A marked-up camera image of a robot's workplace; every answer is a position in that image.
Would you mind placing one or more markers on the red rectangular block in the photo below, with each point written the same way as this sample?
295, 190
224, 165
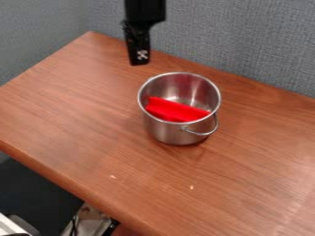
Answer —
172, 111

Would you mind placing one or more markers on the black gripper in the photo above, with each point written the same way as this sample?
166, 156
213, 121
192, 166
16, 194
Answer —
140, 11

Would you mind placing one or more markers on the stainless steel pot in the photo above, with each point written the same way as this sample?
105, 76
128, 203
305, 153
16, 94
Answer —
192, 90

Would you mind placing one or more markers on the grey table leg bracket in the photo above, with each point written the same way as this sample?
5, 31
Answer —
89, 222

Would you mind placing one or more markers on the white object at corner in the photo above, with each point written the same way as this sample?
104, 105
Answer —
8, 227

